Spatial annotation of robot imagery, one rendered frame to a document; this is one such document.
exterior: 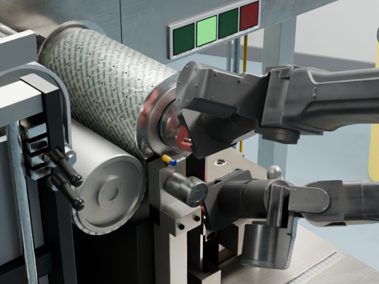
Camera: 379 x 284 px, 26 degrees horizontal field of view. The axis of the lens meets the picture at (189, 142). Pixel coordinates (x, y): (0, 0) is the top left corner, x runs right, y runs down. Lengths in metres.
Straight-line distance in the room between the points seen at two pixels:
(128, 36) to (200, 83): 0.59
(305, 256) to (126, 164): 0.47
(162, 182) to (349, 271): 0.45
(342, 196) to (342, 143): 2.49
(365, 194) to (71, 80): 0.47
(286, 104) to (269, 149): 1.35
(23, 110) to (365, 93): 0.34
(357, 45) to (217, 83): 3.29
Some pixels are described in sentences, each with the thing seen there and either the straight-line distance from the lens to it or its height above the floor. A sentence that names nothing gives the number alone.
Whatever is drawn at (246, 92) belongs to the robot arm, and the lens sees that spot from 0.95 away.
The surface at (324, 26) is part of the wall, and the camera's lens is 4.20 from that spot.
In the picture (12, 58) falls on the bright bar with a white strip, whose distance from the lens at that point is 0.94.
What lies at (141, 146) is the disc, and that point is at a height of 1.23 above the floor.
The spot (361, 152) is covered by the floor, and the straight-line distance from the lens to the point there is 3.59.
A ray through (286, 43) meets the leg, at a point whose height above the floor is 0.98.
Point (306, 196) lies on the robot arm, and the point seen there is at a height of 1.18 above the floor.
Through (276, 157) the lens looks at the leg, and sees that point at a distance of 2.26.
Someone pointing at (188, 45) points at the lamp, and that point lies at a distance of 1.62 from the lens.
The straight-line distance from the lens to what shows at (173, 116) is 1.14.
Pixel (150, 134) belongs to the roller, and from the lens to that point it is 1.15.
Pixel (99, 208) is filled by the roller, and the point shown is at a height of 1.16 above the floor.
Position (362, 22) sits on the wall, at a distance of 4.16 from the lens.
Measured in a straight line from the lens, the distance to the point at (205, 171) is 1.27.
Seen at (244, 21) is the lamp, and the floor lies 1.18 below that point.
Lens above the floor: 1.82
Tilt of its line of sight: 30 degrees down
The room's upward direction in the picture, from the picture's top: straight up
